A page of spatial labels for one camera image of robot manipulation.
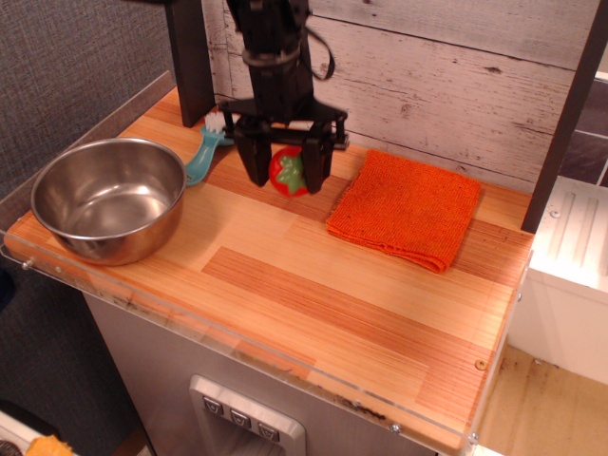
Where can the grey toy fridge cabinet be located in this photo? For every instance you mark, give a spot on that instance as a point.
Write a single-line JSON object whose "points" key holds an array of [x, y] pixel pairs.
{"points": [[156, 362]]}

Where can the silver dispenser panel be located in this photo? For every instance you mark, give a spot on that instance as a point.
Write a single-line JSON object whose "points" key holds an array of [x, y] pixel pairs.
{"points": [[233, 424]]}

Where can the orange folded towel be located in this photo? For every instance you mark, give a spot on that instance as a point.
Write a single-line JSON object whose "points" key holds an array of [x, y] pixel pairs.
{"points": [[406, 209]]}

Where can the clear acrylic guard rail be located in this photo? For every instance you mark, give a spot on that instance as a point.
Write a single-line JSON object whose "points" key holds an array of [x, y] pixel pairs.
{"points": [[382, 336]]}

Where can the stainless steel bowl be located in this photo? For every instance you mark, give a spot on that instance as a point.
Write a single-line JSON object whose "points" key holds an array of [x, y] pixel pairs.
{"points": [[111, 202]]}

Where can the yellow object bottom left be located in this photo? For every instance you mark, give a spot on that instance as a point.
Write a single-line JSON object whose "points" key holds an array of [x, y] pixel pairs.
{"points": [[48, 446]]}

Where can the dark left post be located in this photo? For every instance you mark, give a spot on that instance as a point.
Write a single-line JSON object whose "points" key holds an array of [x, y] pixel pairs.
{"points": [[191, 61]]}

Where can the teal dish brush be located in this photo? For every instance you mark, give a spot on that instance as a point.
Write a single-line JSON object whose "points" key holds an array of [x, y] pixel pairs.
{"points": [[212, 136]]}

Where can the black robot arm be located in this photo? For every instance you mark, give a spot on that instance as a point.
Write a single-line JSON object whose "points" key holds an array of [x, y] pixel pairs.
{"points": [[274, 27]]}

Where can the red toy strawberry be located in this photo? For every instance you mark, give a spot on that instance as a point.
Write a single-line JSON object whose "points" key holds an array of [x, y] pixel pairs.
{"points": [[286, 172]]}

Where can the dark post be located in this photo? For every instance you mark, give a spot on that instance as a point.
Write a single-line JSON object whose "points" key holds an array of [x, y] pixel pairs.
{"points": [[191, 61], [569, 117]]}

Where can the white toy sink unit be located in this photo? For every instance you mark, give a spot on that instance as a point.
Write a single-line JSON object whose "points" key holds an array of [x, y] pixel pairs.
{"points": [[562, 315]]}

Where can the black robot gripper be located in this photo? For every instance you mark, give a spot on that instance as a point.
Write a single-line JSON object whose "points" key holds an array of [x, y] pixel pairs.
{"points": [[283, 110]]}

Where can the dark right post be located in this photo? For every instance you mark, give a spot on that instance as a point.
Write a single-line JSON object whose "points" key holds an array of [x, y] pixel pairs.
{"points": [[569, 117]]}

